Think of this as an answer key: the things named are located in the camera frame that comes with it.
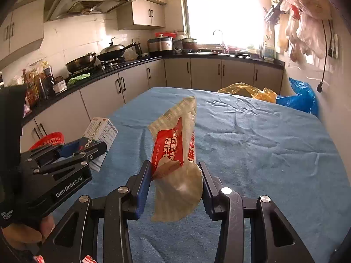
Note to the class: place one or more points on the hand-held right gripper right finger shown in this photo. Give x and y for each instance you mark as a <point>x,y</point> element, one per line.
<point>207,194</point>

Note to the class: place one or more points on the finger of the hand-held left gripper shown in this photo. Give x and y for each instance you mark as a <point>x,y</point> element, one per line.
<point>68,149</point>
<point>93,150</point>

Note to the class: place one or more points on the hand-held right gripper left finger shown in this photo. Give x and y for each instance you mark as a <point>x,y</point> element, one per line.
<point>142,194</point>

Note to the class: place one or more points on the red plastic basket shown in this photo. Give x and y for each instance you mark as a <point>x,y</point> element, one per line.
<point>49,141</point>

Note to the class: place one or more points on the white carton box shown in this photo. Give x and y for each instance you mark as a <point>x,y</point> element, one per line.
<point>105,131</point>

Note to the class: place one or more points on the red beige wipes packet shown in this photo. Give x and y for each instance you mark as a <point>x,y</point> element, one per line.
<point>167,148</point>

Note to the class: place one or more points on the person's left hand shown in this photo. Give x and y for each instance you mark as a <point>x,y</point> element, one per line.
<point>22,237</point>

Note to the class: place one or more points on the blue tablecloth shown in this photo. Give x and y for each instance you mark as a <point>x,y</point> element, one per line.
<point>246,156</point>

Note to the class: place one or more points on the person's dark clothing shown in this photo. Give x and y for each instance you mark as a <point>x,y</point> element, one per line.
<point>11,109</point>

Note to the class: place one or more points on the green rag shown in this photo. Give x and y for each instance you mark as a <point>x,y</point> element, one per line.
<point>79,79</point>

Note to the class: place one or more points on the row of condiment bottles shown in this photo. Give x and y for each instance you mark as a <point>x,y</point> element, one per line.
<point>38,85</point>

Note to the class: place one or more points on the red white printed strip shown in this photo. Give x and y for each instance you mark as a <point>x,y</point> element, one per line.
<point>88,259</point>

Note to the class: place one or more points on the gas stove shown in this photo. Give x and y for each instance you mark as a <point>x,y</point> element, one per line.
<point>109,65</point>

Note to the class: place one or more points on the black frying pan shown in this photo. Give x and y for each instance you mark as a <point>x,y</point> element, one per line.
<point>81,63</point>

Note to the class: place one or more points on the steel wok with lid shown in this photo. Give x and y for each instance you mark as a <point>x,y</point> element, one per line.
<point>115,50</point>

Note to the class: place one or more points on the yellow plastic bag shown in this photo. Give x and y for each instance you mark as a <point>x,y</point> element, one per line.
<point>244,90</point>

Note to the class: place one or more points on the steel kettle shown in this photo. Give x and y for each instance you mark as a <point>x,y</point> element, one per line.
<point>138,49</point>

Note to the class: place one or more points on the grey base cabinets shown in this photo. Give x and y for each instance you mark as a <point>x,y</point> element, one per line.
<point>205,72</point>

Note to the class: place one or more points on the steel rice cooker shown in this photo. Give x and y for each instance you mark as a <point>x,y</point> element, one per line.
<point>160,46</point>

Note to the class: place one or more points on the blue plastic bag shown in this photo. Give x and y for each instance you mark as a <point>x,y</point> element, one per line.
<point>299,98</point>

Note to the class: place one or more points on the red basin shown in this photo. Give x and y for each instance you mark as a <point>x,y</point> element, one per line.
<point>166,34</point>

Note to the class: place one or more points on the black kitchen countertop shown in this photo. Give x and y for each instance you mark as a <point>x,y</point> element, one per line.
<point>219,57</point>

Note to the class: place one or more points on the brown pot with lid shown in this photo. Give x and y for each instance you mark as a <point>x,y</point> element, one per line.
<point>190,45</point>

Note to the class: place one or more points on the range hood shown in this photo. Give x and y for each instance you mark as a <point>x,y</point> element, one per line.
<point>90,2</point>

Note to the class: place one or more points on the kitchen faucet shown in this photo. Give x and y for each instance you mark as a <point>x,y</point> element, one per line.
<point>219,41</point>

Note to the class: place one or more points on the white green container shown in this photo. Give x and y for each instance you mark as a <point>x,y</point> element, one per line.
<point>268,52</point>

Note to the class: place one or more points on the kitchen window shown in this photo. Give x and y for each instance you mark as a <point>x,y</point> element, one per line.
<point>219,13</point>

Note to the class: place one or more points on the hanging plastic bags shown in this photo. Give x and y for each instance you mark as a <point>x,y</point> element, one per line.
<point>307,19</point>

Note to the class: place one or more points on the beige wall cabinets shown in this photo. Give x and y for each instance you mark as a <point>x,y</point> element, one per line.
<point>24,27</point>

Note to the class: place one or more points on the beige wall cabinet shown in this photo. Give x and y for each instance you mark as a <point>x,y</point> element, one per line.
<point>145,13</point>

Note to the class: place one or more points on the wall socket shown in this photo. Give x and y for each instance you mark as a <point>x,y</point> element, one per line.
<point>334,46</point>

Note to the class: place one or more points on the wall knife rack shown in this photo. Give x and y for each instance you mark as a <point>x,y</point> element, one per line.
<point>274,8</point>

